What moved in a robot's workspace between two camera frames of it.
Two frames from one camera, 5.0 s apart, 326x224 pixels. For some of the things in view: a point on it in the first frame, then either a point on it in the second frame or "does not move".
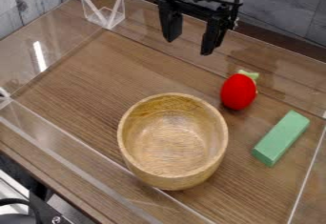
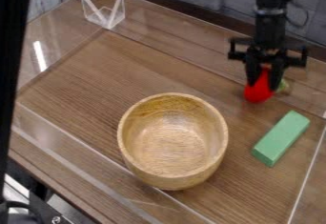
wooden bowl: (172, 140) does not move
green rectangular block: (279, 140) does not move
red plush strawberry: (239, 91) -> (259, 91)
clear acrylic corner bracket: (104, 17) does not move
